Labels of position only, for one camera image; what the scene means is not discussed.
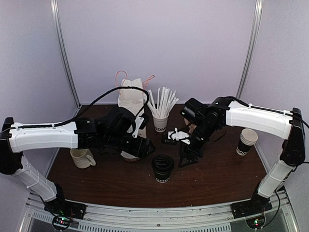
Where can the aluminium corner post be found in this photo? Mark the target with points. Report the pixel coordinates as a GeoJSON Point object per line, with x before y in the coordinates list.
{"type": "Point", "coordinates": [63, 52]}
{"type": "Point", "coordinates": [252, 43]}

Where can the wrapped white straws bundle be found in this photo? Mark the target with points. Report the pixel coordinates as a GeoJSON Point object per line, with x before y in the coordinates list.
{"type": "Point", "coordinates": [166, 100]}

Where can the cardboard cup carrier tray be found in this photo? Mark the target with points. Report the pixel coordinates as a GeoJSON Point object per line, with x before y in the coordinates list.
{"type": "Point", "coordinates": [189, 127]}

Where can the black paper coffee cup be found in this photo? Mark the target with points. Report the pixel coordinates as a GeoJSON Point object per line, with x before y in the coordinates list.
{"type": "Point", "coordinates": [162, 177]}

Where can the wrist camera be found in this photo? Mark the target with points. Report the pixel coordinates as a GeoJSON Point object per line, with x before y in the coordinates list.
{"type": "Point", "coordinates": [175, 136]}
{"type": "Point", "coordinates": [140, 126]}

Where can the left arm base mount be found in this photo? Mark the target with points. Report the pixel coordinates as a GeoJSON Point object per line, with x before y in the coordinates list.
{"type": "Point", "coordinates": [64, 213]}

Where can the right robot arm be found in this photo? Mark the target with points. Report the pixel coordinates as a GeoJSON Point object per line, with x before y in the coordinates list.
{"type": "Point", "coordinates": [230, 111]}

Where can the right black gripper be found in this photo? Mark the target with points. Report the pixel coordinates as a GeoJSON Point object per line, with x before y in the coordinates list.
{"type": "Point", "coordinates": [187, 151]}

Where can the white ceramic bowl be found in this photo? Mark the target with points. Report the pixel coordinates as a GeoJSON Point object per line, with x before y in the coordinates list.
{"type": "Point", "coordinates": [128, 157]}

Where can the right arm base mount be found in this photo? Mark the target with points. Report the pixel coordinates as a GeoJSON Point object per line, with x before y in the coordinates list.
{"type": "Point", "coordinates": [253, 210]}

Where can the right aluminium corner post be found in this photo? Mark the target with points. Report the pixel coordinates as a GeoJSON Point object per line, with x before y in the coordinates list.
{"type": "Point", "coordinates": [252, 43]}

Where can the white paper takeout bag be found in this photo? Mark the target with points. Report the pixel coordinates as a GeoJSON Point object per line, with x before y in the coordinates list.
{"type": "Point", "coordinates": [132, 99]}

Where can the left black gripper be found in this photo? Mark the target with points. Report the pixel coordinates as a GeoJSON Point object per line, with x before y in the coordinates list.
{"type": "Point", "coordinates": [141, 150]}

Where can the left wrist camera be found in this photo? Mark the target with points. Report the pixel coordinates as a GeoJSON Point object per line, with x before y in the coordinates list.
{"type": "Point", "coordinates": [140, 126]}

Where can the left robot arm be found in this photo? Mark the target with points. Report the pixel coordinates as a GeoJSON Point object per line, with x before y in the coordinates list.
{"type": "Point", "coordinates": [117, 130]}

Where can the cream ceramic mug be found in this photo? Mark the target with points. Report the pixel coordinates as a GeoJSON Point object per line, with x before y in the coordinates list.
{"type": "Point", "coordinates": [82, 158]}

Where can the white cup holding straws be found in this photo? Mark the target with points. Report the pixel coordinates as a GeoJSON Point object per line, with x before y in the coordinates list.
{"type": "Point", "coordinates": [160, 123]}

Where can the left aluminium corner post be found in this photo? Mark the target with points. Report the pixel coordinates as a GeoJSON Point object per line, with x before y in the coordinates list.
{"type": "Point", "coordinates": [63, 52]}

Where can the black plastic cup lid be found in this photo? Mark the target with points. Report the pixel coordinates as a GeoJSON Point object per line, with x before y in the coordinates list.
{"type": "Point", "coordinates": [162, 163]}

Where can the stack of paper cups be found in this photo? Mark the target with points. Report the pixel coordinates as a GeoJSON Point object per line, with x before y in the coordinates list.
{"type": "Point", "coordinates": [248, 138]}

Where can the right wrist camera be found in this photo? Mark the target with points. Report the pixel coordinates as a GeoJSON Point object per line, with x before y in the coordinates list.
{"type": "Point", "coordinates": [175, 136]}

